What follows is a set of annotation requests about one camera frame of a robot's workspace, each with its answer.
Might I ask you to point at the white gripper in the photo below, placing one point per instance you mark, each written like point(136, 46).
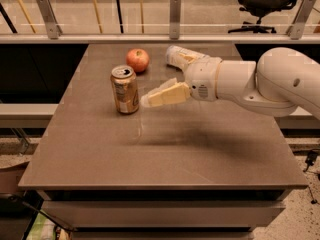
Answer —
point(202, 78)

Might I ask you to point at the orange soda can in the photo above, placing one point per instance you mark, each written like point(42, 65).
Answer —
point(125, 89)

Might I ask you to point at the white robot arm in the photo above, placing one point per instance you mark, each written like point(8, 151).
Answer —
point(281, 81)

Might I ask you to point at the clear plastic water bottle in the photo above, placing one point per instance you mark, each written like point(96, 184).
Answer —
point(172, 57)

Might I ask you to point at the red apple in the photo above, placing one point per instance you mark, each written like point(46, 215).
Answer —
point(138, 59)

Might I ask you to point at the black office chair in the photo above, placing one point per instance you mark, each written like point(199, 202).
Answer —
point(259, 9)

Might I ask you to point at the glass railing with metal posts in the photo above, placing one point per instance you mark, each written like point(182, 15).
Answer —
point(89, 21)

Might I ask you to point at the grey drawer cabinet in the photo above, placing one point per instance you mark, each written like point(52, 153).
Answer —
point(163, 219)

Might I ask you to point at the yellow pole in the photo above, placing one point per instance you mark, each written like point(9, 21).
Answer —
point(22, 17)

